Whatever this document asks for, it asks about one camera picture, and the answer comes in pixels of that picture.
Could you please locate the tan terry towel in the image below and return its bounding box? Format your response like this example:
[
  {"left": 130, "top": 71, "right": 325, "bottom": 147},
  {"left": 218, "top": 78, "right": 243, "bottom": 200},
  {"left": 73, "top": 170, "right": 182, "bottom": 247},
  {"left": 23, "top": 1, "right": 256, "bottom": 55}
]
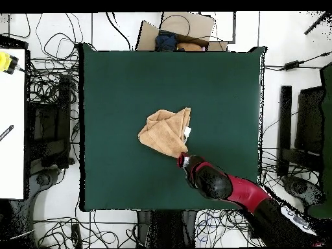
[{"left": 137, "top": 107, "right": 192, "bottom": 160}]

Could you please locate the black flat bar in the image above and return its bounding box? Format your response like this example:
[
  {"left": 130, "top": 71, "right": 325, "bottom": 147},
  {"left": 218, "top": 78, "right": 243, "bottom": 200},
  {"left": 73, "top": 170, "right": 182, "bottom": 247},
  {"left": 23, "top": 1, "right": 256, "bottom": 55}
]
[{"left": 276, "top": 85, "right": 292, "bottom": 177}]

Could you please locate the dark green table cloth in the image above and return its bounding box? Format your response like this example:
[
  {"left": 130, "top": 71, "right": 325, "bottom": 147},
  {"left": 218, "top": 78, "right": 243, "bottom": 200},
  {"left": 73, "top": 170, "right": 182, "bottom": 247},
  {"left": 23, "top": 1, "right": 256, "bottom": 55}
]
[{"left": 78, "top": 42, "right": 268, "bottom": 212}]

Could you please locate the orange garment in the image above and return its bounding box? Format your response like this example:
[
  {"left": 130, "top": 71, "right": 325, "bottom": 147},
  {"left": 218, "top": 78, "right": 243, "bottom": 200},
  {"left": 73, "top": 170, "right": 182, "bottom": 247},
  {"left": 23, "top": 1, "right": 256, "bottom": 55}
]
[{"left": 176, "top": 41, "right": 204, "bottom": 52}]

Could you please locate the navy blue garment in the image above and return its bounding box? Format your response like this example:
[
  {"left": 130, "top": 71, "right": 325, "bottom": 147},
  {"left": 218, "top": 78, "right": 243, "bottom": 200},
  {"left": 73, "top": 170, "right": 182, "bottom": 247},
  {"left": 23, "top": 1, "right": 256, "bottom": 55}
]
[{"left": 154, "top": 30, "right": 179, "bottom": 52}]

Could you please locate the grey stand foot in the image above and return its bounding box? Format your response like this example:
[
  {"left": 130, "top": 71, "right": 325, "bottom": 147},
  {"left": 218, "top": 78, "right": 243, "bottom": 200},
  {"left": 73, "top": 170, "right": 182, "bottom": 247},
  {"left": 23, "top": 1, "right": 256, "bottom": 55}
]
[
  {"left": 281, "top": 175, "right": 325, "bottom": 208},
  {"left": 30, "top": 167, "right": 63, "bottom": 193}
]

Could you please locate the black square panel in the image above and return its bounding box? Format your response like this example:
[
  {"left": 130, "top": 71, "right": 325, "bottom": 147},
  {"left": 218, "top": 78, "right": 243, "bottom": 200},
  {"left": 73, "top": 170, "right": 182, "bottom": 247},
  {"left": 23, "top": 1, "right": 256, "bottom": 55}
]
[{"left": 295, "top": 86, "right": 325, "bottom": 156}]

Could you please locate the brown cardboard box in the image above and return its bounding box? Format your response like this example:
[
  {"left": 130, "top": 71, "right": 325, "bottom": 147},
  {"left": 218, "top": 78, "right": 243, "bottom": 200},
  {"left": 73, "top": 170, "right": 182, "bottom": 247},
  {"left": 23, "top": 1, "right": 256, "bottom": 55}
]
[{"left": 135, "top": 11, "right": 229, "bottom": 52}]

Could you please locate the black power adapter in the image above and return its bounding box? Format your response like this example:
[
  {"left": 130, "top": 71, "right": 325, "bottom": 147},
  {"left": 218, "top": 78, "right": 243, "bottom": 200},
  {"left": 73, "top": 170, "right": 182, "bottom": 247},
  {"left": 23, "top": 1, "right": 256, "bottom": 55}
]
[{"left": 283, "top": 60, "right": 305, "bottom": 71}]

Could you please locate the green cloth on side table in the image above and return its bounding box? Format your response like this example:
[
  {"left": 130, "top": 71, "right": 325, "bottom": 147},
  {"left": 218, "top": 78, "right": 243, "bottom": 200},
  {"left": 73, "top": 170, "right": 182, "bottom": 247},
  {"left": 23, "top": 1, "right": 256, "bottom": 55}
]
[{"left": 307, "top": 62, "right": 332, "bottom": 219}]

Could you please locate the white desk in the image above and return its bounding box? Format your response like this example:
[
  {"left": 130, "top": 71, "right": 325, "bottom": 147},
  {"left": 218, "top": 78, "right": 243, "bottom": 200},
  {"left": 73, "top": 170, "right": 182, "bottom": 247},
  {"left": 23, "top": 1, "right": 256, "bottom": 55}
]
[{"left": 0, "top": 48, "right": 26, "bottom": 200}]

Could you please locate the black marker pen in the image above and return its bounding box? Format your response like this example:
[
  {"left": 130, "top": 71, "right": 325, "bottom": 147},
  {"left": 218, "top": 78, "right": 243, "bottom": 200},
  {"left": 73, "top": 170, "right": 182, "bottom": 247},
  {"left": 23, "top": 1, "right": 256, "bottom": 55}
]
[{"left": 0, "top": 124, "right": 14, "bottom": 142}]

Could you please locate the black slanted rod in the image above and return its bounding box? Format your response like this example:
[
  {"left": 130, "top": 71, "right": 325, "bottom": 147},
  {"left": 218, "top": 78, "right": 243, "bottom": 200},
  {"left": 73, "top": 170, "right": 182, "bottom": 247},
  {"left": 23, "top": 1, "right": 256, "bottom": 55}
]
[{"left": 303, "top": 11, "right": 332, "bottom": 36}]

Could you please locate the yellow and black tool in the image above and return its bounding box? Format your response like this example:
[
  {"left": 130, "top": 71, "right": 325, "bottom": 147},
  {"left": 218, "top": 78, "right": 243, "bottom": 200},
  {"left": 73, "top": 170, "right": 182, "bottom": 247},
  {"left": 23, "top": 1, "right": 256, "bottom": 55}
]
[{"left": 0, "top": 51, "right": 19, "bottom": 75}]

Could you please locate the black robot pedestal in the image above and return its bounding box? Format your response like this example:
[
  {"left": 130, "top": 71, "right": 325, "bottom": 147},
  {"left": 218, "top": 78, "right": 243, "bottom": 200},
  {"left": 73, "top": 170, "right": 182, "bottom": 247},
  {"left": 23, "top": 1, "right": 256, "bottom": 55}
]
[{"left": 136, "top": 210, "right": 196, "bottom": 248}]

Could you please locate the black metal stand frame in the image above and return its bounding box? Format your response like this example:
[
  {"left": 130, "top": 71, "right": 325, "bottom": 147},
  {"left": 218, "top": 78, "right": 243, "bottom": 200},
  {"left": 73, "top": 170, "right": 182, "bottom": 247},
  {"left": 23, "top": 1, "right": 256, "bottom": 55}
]
[{"left": 27, "top": 73, "right": 72, "bottom": 169}]

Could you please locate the white board with grey frame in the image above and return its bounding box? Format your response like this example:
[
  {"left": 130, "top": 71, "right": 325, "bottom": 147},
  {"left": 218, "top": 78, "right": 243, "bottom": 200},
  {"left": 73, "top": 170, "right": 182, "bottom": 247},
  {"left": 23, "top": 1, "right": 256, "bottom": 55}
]
[{"left": 199, "top": 11, "right": 237, "bottom": 44}]

